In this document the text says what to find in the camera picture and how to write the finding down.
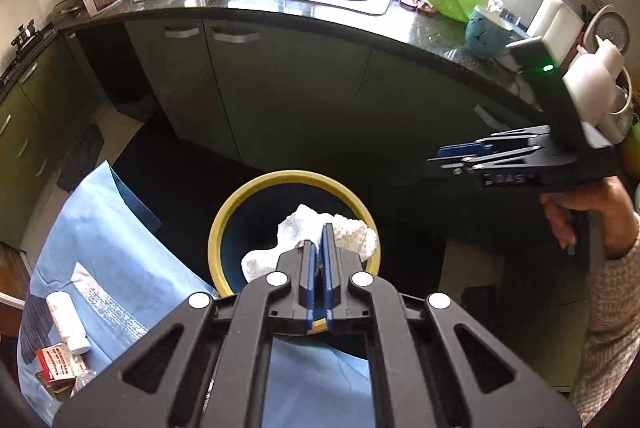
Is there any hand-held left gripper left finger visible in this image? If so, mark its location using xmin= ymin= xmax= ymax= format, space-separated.
xmin=52 ymin=241 xmax=321 ymax=428

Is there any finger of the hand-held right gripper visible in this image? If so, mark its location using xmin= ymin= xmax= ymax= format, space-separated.
xmin=435 ymin=125 xmax=551 ymax=159
xmin=427 ymin=147 xmax=543 ymax=175

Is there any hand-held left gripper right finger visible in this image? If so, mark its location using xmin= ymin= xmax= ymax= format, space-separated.
xmin=322 ymin=223 xmax=583 ymax=428

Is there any white paper towel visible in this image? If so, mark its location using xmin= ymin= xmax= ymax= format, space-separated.
xmin=241 ymin=204 xmax=377 ymax=282

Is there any yellow rimmed round bin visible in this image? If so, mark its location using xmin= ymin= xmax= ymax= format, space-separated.
xmin=207 ymin=169 xmax=382 ymax=337

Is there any red and white milk carton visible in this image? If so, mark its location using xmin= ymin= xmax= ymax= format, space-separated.
xmin=35 ymin=343 xmax=89 ymax=382

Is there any person's right forearm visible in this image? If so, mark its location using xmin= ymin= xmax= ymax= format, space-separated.
xmin=570 ymin=213 xmax=640 ymax=428

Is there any person's right hand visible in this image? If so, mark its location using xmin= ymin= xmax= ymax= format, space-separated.
xmin=541 ymin=177 xmax=640 ymax=260

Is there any blue patterned bowl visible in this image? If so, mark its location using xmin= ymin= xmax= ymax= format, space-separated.
xmin=465 ymin=6 xmax=517 ymax=60

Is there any white box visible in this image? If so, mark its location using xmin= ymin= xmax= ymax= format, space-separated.
xmin=526 ymin=0 xmax=584 ymax=65

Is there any white round appliance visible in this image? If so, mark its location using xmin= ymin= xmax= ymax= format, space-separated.
xmin=584 ymin=4 xmax=631 ymax=55

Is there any red brown small object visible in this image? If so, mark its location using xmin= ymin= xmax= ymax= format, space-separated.
xmin=399 ymin=0 xmax=437 ymax=17

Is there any dark green sink cabinet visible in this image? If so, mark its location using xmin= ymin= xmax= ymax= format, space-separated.
xmin=124 ymin=8 xmax=553 ymax=189

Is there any blue star print tablecloth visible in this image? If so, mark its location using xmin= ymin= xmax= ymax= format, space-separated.
xmin=17 ymin=161 xmax=376 ymax=428

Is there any white plastic bottle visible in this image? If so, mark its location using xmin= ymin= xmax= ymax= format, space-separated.
xmin=46 ymin=291 xmax=92 ymax=355

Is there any clear plastic wrapper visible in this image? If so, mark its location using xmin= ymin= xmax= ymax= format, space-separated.
xmin=70 ymin=370 xmax=99 ymax=397

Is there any dark floor mat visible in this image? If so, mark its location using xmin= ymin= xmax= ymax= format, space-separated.
xmin=57 ymin=123 xmax=104 ymax=192

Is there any green drawer cabinet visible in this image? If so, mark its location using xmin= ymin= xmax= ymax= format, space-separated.
xmin=0 ymin=28 xmax=101 ymax=251

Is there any gas stove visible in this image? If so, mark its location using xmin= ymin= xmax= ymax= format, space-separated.
xmin=0 ymin=19 xmax=57 ymax=85

